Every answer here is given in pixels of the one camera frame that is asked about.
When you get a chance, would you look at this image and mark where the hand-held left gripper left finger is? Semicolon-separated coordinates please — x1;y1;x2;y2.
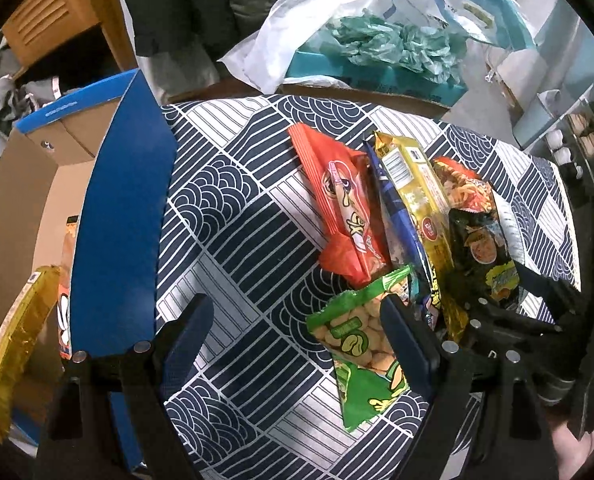
34;292;215;480

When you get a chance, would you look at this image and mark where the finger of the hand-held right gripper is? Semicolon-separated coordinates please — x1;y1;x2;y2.
464;297;565;356
514;259;594;322

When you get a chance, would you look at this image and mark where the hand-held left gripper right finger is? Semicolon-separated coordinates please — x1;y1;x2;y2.
380;295;560;480

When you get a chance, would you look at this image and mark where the green peanut snack packet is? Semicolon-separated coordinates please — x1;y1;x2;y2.
306;265;412;433

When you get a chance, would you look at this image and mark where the black snack packet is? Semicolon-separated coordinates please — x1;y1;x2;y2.
447;205;528;311

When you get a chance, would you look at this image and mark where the dark blue snack packet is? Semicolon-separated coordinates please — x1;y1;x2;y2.
362;140;438;331

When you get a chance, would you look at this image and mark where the blue cardboard box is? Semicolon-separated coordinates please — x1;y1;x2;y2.
0;70;180;466

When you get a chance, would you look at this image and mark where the fries stick snack packet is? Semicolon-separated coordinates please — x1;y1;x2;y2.
431;156;498;216

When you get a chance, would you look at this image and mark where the yellow snack packet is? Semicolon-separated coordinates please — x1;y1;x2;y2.
373;131;470;346

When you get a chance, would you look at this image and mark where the red-orange snack packet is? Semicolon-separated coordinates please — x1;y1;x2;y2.
287;124;392;286

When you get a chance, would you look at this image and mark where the person's right forearm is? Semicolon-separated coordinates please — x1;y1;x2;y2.
549;417;594;480

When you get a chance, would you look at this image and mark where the orange cartoon snack packet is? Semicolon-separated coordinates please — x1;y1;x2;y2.
57;215;80;361

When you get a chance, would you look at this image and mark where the light blue bin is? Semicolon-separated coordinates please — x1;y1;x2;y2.
514;87;562;151

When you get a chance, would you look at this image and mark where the gold snack packet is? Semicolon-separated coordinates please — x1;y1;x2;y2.
0;265;62;443

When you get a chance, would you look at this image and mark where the glass shelf unit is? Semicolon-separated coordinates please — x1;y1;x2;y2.
514;25;594;201

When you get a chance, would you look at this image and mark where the crumpled green plastic bag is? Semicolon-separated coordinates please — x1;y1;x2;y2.
322;14;468;86

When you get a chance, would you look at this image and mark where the white and blue shopping bag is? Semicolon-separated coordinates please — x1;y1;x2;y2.
342;0;538;51

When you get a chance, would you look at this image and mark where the white plastic bag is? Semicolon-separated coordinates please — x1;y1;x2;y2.
217;0;358;95

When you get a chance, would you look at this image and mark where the dark jacket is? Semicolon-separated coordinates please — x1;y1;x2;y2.
119;0;288;58

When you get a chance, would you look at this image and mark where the wooden chair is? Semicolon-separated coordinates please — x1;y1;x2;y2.
0;0;142;76

